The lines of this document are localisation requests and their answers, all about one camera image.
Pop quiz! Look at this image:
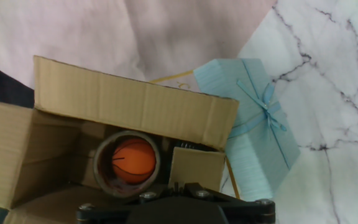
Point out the orange mini basketball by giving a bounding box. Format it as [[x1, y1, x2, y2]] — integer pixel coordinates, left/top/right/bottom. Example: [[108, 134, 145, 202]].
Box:
[[112, 138, 157, 185]]

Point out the marble pink black cloth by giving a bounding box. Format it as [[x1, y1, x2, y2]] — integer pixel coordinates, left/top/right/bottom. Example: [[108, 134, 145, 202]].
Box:
[[0, 0, 358, 224]]

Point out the light blue gift box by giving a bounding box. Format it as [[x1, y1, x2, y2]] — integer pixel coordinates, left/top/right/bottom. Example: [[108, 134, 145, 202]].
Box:
[[193, 58, 301, 202]]

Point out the black ribbed object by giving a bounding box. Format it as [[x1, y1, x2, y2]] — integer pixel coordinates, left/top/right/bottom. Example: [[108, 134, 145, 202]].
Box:
[[166, 139, 226, 153]]

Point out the brown tape roll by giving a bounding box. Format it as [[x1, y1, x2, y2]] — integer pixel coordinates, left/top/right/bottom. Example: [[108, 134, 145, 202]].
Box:
[[93, 130, 162, 199]]

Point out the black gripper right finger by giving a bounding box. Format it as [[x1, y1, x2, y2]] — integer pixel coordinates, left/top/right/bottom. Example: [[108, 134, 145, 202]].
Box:
[[180, 182, 276, 224]]

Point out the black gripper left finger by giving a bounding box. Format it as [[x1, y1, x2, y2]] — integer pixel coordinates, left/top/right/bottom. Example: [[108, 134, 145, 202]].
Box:
[[76, 183, 177, 224]]

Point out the brown cardboard box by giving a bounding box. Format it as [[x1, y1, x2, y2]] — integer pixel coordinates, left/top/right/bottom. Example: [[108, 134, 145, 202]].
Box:
[[0, 55, 241, 224]]

